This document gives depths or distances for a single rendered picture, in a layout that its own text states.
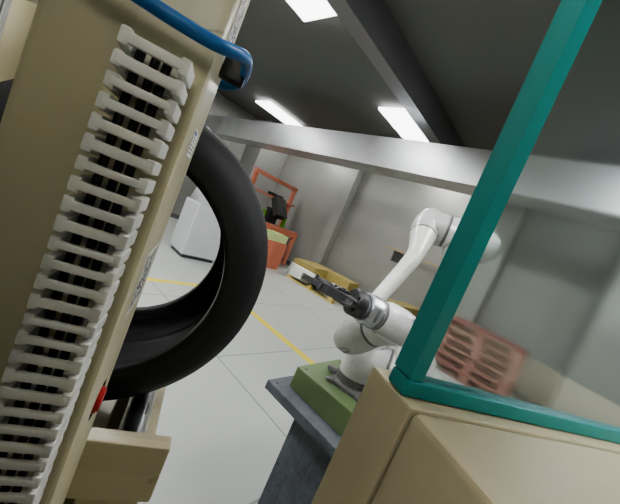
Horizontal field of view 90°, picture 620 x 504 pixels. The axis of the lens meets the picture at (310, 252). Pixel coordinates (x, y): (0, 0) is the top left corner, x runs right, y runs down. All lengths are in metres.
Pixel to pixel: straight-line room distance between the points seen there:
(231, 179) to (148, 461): 0.46
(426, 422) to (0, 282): 0.35
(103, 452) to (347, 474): 0.42
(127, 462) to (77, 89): 0.50
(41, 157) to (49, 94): 0.05
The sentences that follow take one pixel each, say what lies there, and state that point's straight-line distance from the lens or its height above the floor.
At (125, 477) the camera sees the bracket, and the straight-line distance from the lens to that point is 0.64.
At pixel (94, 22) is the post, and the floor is 1.43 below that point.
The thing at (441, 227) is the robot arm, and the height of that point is 1.53.
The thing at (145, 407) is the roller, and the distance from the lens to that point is 0.71.
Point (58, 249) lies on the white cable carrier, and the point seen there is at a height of 1.26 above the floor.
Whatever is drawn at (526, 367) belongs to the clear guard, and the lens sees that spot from 0.31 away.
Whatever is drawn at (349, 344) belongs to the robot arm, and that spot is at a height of 1.05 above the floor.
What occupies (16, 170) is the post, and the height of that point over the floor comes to 1.30.
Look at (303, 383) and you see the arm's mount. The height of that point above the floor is 0.70.
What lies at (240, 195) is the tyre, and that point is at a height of 1.35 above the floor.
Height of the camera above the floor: 1.35
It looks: 5 degrees down
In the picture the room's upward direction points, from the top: 23 degrees clockwise
